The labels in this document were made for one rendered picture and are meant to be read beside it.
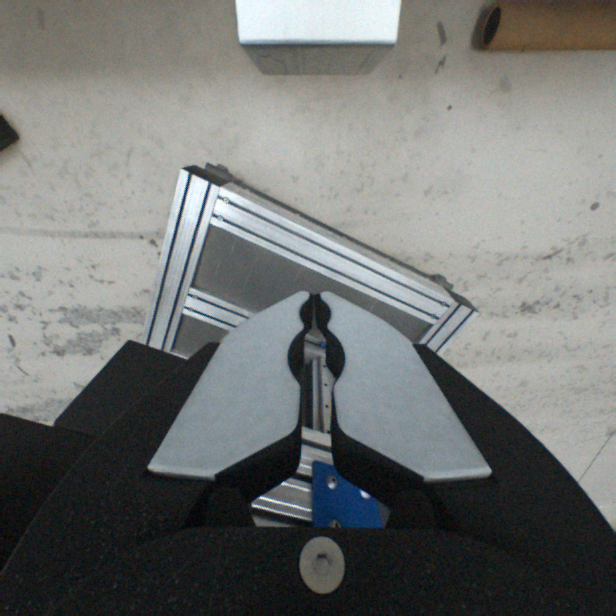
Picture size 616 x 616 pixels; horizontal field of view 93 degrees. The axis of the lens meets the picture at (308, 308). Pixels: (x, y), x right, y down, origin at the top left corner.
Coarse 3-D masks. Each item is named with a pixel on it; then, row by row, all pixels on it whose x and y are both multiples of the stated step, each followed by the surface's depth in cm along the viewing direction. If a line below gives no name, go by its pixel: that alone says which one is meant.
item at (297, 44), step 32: (256, 0) 5; (288, 0) 5; (320, 0) 5; (352, 0) 5; (384, 0) 5; (256, 32) 5; (288, 32) 5; (320, 32) 5; (352, 32) 5; (384, 32) 5; (256, 64) 7; (288, 64) 7; (320, 64) 7; (352, 64) 7
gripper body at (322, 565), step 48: (192, 528) 4; (240, 528) 4; (288, 528) 4; (336, 528) 4; (384, 528) 4; (432, 528) 4; (96, 576) 4; (144, 576) 4; (192, 576) 4; (240, 576) 4; (288, 576) 4; (336, 576) 4; (384, 576) 4; (432, 576) 4; (480, 576) 4; (528, 576) 4
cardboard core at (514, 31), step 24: (504, 24) 63; (528, 24) 63; (552, 24) 63; (576, 24) 63; (600, 24) 63; (504, 48) 67; (528, 48) 67; (552, 48) 67; (576, 48) 67; (600, 48) 67
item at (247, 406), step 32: (256, 320) 10; (288, 320) 10; (224, 352) 8; (256, 352) 8; (288, 352) 8; (224, 384) 7; (256, 384) 7; (288, 384) 7; (192, 416) 6; (224, 416) 6; (256, 416) 6; (288, 416) 6; (160, 448) 6; (192, 448) 6; (224, 448) 6; (256, 448) 6; (288, 448) 6; (224, 480) 5; (256, 480) 6
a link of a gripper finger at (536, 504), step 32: (448, 384) 7; (480, 416) 6; (512, 416) 6; (480, 448) 6; (512, 448) 6; (544, 448) 6; (480, 480) 5; (512, 480) 5; (544, 480) 5; (448, 512) 5; (480, 512) 5; (512, 512) 5; (544, 512) 5; (576, 512) 5; (512, 544) 4; (544, 544) 4; (576, 544) 4; (608, 544) 4; (576, 576) 4; (608, 576) 4; (608, 608) 4
